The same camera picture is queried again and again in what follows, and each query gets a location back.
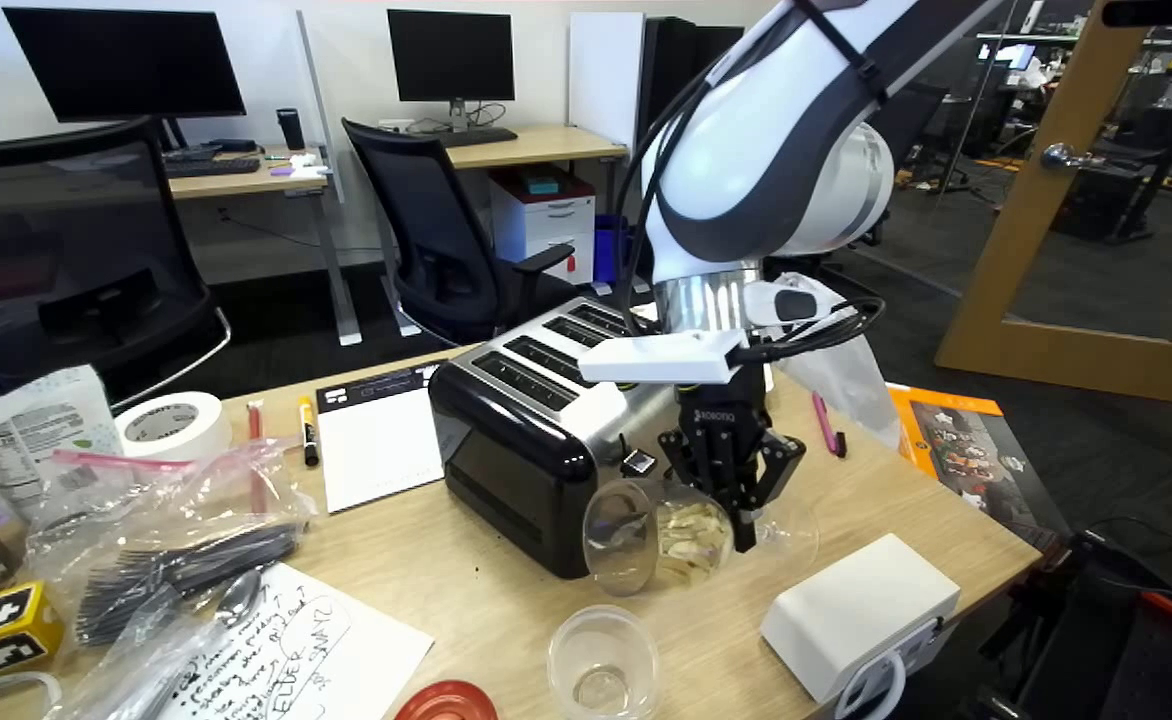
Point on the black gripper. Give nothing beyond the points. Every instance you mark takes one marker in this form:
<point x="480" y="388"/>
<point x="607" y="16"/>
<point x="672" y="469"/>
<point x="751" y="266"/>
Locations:
<point x="726" y="446"/>

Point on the clear wine glass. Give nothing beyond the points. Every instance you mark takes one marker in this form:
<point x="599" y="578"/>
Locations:
<point x="648" y="533"/>

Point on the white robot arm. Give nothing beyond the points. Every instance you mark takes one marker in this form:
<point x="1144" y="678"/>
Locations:
<point x="767" y="153"/>

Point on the small clear plastic bowl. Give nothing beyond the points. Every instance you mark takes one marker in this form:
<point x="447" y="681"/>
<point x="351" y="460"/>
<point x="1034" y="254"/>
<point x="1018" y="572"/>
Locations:
<point x="601" y="666"/>

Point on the white rectangular box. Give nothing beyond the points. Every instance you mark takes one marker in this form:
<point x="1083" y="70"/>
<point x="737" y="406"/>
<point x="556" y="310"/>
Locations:
<point x="859" y="610"/>

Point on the orange halloween cardboard box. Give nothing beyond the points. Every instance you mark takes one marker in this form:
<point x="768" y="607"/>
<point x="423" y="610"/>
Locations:
<point x="969" y="446"/>

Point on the black silver toaster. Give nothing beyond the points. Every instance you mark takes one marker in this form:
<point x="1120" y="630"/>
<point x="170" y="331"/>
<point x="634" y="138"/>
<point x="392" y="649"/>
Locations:
<point x="525" y="436"/>

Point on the white paper notepad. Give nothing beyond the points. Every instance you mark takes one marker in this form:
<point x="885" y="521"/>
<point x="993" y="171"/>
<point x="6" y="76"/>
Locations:
<point x="376" y="436"/>

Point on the handwritten paper sheet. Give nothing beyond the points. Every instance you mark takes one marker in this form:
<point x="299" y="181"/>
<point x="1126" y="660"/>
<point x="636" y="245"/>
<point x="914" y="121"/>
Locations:
<point x="307" y="653"/>

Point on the white tape roll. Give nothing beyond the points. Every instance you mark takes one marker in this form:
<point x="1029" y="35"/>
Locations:
<point x="178" y="424"/>

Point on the clear zip bag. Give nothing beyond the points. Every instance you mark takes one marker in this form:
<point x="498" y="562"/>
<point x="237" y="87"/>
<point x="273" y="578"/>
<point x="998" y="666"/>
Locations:
<point x="152" y="564"/>

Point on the black mesh office chair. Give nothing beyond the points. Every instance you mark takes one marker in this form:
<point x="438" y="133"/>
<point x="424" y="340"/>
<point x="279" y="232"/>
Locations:
<point x="96" y="270"/>

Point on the yellow black tag cube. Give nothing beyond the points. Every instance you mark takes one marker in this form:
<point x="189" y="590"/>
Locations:
<point x="29" y="627"/>

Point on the black computer monitor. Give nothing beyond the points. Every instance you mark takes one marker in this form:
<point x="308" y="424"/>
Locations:
<point x="117" y="63"/>

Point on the wooden frame stand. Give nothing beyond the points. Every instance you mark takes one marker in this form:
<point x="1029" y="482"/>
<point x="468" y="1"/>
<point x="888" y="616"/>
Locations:
<point x="984" y="334"/>

